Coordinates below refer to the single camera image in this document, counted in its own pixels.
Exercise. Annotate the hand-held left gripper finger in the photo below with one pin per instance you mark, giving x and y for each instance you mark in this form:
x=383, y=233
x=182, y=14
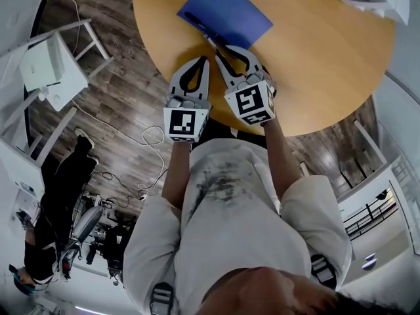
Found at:
x=205, y=84
x=177, y=80

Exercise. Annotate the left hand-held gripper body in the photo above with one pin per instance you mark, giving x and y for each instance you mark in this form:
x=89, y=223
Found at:
x=183, y=123

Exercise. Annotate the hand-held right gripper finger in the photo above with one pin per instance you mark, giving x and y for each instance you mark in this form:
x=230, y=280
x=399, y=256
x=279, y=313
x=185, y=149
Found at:
x=252, y=62
x=228, y=75

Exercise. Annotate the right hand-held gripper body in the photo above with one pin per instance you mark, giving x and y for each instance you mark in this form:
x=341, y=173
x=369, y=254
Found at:
x=252, y=100

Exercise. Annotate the black marker pen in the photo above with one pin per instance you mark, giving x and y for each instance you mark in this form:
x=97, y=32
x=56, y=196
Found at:
x=200, y=25

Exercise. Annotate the blue notebook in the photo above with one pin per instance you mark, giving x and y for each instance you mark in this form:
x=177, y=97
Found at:
x=229, y=8

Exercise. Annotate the person's left forearm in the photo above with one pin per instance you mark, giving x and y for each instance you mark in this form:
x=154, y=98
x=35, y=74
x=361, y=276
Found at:
x=177, y=176

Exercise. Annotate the person's right forearm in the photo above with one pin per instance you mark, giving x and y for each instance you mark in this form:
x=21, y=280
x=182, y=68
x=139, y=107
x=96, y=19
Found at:
x=282, y=162

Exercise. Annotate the round wooden table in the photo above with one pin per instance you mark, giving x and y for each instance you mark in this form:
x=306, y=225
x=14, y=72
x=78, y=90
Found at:
x=311, y=61

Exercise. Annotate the person's black trousers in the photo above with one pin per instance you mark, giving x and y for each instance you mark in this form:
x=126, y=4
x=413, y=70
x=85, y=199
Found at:
x=216, y=133

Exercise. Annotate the white side table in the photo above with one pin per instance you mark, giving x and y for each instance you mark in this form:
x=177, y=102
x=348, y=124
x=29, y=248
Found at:
x=70, y=84

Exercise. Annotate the person's white shirt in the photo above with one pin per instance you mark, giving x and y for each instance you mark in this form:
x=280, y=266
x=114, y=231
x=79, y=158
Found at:
x=236, y=235

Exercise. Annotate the white metal bar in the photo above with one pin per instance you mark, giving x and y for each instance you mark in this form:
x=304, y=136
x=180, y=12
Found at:
x=369, y=141

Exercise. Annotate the white flat box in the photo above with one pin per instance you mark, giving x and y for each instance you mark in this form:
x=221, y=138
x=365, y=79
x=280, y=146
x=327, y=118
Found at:
x=39, y=66

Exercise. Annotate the grey wheeled equipment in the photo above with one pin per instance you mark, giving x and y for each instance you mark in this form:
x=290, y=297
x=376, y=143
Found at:
x=87, y=223

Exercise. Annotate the black metal railing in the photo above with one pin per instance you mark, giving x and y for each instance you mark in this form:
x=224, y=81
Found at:
x=369, y=210

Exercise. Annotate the person's head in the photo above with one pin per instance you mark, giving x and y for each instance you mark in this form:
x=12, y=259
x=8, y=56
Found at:
x=262, y=294

